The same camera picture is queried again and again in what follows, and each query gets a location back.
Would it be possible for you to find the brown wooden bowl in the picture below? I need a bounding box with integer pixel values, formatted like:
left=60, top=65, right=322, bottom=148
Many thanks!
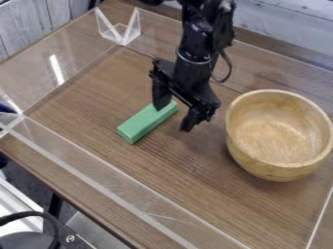
left=225, top=89, right=333, bottom=182

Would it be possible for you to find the black cable loop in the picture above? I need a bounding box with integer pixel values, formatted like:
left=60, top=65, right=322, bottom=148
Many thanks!
left=0, top=211, right=61, bottom=249

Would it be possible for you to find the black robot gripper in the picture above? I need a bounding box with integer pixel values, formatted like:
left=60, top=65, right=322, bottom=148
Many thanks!
left=150, top=53, right=219, bottom=132

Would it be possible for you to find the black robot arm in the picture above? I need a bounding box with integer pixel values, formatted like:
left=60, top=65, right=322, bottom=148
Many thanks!
left=140, top=0, right=237, bottom=132

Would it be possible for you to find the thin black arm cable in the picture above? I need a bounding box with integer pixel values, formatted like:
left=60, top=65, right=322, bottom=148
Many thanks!
left=210, top=50, right=234, bottom=84

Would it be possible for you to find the grey metal base plate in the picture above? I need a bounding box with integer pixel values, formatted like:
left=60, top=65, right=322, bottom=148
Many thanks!
left=43, top=221, right=96, bottom=249

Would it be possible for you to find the clear acrylic front barrier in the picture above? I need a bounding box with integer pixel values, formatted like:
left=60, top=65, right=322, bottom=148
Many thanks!
left=0, top=94, right=250, bottom=249

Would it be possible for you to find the green rectangular block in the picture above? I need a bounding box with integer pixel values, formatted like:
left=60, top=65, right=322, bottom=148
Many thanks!
left=118, top=100, right=178, bottom=144

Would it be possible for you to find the clear acrylic corner bracket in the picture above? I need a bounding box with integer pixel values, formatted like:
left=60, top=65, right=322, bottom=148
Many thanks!
left=94, top=8, right=140, bottom=46

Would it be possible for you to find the black table leg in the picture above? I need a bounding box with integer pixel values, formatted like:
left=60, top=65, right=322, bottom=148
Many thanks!
left=48, top=194, right=63, bottom=218

